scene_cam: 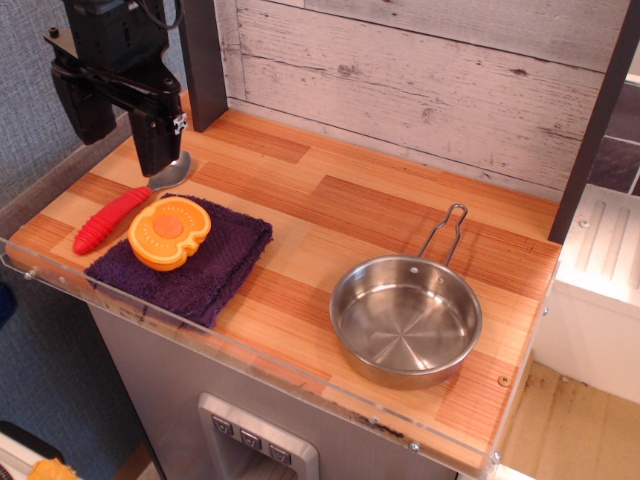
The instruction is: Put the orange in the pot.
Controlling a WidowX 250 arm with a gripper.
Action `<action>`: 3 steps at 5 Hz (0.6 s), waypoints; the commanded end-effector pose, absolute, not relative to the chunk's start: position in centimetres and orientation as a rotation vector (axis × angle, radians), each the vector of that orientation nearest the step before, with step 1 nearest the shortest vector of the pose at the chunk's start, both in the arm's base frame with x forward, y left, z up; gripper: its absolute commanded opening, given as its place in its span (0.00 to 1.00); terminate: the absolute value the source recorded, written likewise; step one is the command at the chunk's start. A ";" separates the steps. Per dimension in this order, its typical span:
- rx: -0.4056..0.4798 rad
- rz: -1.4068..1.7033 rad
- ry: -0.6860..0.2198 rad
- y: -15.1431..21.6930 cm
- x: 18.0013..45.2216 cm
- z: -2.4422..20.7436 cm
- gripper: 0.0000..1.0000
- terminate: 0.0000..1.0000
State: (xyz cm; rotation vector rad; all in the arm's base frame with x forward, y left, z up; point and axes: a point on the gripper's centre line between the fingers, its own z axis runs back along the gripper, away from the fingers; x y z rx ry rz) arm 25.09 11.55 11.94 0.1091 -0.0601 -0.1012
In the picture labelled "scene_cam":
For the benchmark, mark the dark grey right post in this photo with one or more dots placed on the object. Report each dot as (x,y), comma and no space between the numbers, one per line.
(604,106)

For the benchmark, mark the purple folded towel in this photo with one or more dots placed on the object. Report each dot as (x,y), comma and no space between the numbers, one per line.
(201,288)

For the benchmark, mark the white toy sink unit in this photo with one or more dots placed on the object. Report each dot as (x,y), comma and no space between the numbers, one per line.
(589,327)

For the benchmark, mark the stainless steel pot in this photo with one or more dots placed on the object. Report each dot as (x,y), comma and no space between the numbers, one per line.
(405,321)

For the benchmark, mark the red handled metal spoon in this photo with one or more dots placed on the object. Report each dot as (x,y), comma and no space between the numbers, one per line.
(99,226)

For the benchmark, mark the dark grey left post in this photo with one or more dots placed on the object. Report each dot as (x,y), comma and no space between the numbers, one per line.
(202,57)

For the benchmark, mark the grey toy dispenser panel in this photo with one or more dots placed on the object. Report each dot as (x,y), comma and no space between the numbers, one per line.
(244,446)

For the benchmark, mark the clear acrylic edge guard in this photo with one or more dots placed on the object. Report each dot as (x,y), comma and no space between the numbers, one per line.
(277,329)

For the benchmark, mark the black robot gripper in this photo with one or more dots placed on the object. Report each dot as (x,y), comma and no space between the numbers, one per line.
(111,54)

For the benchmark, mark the yellow toy at corner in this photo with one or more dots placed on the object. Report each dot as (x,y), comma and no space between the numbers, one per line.
(51,469)

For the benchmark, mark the orange plastic toy half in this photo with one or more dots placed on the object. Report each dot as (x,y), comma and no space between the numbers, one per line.
(164,235)

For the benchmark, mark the dark grey post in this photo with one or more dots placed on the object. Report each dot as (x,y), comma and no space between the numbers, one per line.
(202,57)
(604,106)

